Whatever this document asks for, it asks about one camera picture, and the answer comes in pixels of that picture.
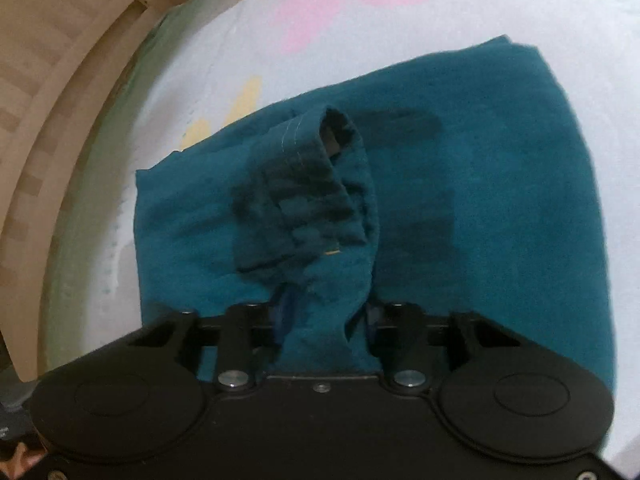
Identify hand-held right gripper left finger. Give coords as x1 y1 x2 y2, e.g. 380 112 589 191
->
125 290 296 392

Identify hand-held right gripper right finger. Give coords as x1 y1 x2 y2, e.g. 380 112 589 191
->
364 302 521 392

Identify teal pants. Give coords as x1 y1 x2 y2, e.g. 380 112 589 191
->
134 34 617 396

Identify wooden headboard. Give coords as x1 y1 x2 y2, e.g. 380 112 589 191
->
0 0 226 386

